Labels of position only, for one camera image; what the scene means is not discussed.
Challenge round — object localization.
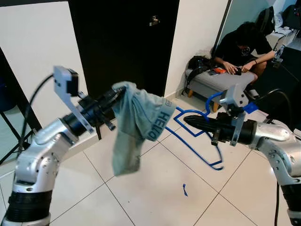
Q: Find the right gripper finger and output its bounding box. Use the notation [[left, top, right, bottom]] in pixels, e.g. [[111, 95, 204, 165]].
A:
[[186, 121, 221, 137], [183, 115, 219, 125]]

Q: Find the blue plastic clothes hanger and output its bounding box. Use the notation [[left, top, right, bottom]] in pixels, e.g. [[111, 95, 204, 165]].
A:
[[165, 91, 237, 171]]

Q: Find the pale green shirt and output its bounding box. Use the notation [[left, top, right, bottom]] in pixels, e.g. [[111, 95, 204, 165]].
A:
[[111, 81, 177, 178]]

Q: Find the blue tape strip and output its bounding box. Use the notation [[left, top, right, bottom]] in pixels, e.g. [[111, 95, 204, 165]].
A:
[[244, 102, 259, 114]]

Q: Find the grey ottoman with wooden legs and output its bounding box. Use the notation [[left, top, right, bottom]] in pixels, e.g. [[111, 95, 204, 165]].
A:
[[185, 66, 258, 113]]

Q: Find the black door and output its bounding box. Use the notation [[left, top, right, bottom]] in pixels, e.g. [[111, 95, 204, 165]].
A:
[[68, 0, 181, 141]]

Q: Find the small orange object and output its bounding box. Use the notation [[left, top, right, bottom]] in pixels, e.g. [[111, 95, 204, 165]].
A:
[[209, 67, 227, 76]]

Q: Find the black bag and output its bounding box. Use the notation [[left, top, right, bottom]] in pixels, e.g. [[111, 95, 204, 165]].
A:
[[187, 55, 215, 89]]

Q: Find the person in black shirt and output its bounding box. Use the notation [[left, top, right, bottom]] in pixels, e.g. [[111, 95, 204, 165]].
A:
[[213, 21, 277, 92]]

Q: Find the black tripod stand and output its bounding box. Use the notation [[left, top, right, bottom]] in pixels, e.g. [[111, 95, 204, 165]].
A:
[[0, 46, 44, 166]]

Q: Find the white drawer cabinet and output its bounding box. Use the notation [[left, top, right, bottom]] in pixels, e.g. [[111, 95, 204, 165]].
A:
[[270, 24, 301, 51]]

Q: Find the black backpack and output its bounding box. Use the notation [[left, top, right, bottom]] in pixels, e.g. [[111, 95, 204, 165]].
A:
[[255, 6, 277, 37]]

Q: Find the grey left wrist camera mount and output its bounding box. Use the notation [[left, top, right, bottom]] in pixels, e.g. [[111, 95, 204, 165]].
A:
[[53, 65, 95, 135]]

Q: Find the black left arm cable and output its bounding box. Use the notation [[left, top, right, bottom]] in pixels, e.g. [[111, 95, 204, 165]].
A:
[[18, 74, 55, 153]]

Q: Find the metal door handle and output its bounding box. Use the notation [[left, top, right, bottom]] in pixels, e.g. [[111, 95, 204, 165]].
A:
[[149, 15, 161, 27]]

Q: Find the small grey camera device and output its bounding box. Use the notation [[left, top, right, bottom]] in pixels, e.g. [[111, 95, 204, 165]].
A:
[[272, 45, 286, 70]]

